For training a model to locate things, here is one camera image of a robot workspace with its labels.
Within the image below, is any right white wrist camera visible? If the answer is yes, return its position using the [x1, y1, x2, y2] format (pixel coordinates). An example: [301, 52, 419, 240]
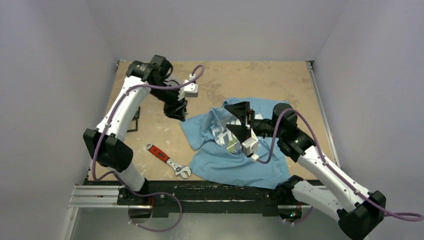
[241, 128, 259, 162]

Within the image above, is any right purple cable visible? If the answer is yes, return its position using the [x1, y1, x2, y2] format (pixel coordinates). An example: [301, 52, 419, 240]
[256, 108, 424, 225]

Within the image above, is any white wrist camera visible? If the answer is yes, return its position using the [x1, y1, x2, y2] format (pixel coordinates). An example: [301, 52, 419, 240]
[178, 79, 199, 101]
[241, 128, 259, 162]

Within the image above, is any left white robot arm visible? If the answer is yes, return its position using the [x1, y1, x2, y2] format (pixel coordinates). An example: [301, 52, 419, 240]
[83, 55, 187, 205]

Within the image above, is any aluminium rail frame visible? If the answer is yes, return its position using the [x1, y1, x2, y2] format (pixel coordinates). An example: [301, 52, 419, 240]
[59, 60, 371, 240]

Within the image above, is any light blue printed t-shirt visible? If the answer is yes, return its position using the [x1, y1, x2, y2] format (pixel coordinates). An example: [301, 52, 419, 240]
[180, 107, 291, 190]

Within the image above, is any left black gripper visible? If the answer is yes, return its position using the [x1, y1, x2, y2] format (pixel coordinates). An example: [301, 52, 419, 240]
[149, 81, 188, 121]

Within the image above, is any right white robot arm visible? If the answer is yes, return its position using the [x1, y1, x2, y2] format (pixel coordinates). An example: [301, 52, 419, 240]
[225, 101, 386, 240]

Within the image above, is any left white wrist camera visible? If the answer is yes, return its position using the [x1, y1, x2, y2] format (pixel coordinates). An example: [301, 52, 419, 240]
[178, 79, 199, 101]

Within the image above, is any black frame stand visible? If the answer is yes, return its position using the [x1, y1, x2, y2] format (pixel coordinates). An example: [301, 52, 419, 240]
[126, 106, 141, 133]

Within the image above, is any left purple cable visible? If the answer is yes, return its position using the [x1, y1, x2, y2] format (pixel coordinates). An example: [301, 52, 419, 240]
[91, 64, 206, 233]

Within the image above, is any red handled adjustable wrench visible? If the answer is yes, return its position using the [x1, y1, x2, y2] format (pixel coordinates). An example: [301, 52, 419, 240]
[145, 143, 192, 179]

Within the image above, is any purple cable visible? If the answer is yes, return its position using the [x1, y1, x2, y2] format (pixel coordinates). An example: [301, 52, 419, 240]
[256, 108, 424, 225]
[91, 64, 206, 233]

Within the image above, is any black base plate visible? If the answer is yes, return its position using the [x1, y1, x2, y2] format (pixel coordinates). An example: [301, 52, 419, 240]
[83, 176, 341, 221]

